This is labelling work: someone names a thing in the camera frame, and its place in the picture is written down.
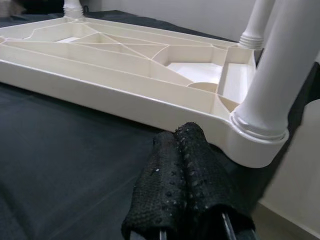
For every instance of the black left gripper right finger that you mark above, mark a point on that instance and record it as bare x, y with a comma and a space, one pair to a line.
207, 180

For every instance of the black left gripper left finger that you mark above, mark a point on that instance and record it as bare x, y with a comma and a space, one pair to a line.
160, 190

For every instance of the white plastic table leg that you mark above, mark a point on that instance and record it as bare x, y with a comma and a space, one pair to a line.
73, 8
255, 25
275, 87

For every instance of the black table cloth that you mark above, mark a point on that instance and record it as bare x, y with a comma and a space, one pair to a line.
62, 162

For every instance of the white plastic table top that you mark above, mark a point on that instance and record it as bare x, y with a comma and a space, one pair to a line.
100, 82

